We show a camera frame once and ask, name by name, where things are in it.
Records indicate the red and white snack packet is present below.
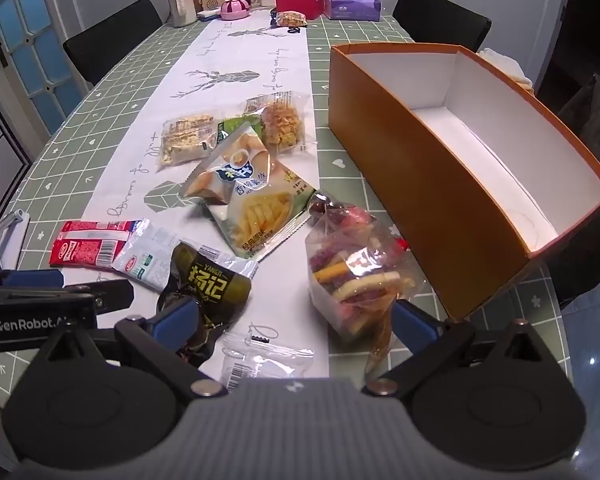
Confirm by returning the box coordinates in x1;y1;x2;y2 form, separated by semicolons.
49;219;153;268

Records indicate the pink round lidded pot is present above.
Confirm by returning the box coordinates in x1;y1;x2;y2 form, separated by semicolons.
221;0;251;22

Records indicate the clear bag of colourful snacks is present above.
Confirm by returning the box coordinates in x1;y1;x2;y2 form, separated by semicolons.
305;199;427;376

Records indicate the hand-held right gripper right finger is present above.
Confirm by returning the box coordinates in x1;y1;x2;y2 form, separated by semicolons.
362;299;561;401

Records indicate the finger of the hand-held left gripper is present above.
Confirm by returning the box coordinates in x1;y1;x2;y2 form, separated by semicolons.
0;269;64;289
62;279;135;317

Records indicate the clear packet with barcode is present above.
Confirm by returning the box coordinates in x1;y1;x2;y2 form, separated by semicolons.
219;331;316;392

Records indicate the orange cardboard box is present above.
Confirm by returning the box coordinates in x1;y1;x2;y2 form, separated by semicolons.
328;43;600;322

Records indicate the dark jacket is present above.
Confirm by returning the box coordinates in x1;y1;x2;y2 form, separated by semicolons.
555;74;600;311

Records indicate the small clear bag of nuts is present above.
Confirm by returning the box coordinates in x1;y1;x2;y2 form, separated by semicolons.
274;10;309;29

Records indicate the clear packet of dark red balls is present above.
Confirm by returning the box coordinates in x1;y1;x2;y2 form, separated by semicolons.
307;190;346;221

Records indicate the black chair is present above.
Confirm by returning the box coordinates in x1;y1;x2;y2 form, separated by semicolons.
392;0;493;54
62;0;164;87

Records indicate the white snack packet green label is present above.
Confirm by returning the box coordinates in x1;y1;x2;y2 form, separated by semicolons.
111;220;181;292

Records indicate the clear packet of white puffs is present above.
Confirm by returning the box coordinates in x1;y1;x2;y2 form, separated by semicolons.
160;114;220;167

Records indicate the silver metal stand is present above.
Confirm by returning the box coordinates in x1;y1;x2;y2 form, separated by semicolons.
0;209;31;272

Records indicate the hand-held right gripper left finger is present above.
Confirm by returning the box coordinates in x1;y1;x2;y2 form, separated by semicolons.
30;294;229;402

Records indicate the white printed table runner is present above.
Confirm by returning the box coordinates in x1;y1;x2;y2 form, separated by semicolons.
62;7;331;381

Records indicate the purple tissue box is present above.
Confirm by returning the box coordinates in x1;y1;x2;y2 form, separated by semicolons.
324;0;384;21

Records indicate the white folded towel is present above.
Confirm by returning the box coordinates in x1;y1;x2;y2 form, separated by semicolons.
476;47;535;92

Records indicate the clear packet with green label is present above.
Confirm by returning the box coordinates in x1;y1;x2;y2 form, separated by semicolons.
215;115;267;153

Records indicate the grey cabinet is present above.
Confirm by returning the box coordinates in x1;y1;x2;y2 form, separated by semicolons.
0;85;32;213

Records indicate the green and white fries packet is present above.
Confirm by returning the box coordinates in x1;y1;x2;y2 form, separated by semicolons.
180;124;317;262

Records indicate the clear packet of golden crackers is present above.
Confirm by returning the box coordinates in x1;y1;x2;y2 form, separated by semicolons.
244;90;309;155

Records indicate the door with blue glass panes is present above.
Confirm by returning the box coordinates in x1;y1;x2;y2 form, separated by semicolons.
0;0;89;135

